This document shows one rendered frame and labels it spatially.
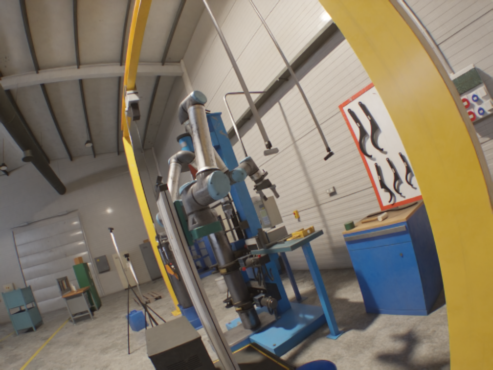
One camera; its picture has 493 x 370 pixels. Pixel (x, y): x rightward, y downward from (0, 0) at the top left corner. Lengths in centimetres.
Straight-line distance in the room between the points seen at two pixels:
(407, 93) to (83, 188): 1391
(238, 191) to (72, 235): 1150
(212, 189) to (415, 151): 101
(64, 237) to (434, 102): 1376
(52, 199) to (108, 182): 336
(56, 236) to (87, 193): 284
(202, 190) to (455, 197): 117
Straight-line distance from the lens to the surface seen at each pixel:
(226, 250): 283
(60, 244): 1378
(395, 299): 253
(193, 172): 276
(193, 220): 147
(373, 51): 64
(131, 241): 1336
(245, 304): 279
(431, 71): 58
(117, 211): 1356
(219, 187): 134
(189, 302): 411
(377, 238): 230
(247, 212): 300
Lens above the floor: 140
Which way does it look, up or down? 7 degrees up
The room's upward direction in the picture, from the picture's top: 20 degrees counter-clockwise
